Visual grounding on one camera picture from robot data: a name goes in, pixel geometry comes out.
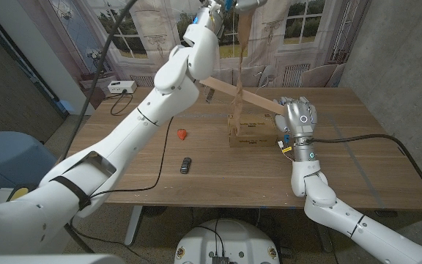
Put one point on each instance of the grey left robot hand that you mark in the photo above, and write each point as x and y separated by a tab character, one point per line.
251	4

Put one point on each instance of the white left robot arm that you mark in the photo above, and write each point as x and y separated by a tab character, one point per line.
141	121

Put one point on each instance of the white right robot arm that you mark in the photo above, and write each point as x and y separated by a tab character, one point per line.
321	205

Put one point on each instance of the black toy car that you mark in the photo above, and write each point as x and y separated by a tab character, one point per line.
185	165

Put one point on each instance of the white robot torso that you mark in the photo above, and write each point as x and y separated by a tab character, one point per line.
227	238

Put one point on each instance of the beige elastic arm wrap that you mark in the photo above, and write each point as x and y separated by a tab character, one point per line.
245	33

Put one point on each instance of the blue-grey upholstered seat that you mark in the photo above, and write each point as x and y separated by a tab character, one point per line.
9	157

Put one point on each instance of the yellow and black object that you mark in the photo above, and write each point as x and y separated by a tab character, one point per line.
21	191

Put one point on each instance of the printed window backdrop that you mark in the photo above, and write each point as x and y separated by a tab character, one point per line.
299	36

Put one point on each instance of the red toy strawberry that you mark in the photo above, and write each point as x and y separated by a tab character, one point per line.
182	134

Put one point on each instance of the wooden stick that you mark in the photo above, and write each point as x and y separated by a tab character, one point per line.
258	99

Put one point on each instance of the white power strip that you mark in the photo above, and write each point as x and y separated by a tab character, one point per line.
121	87

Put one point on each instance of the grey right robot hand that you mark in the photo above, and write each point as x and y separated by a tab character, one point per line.
300	117

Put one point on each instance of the brown cardboard box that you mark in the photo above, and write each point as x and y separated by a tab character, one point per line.
253	138

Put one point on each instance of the grey table leg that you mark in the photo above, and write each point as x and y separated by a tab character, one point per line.
133	223
324	238

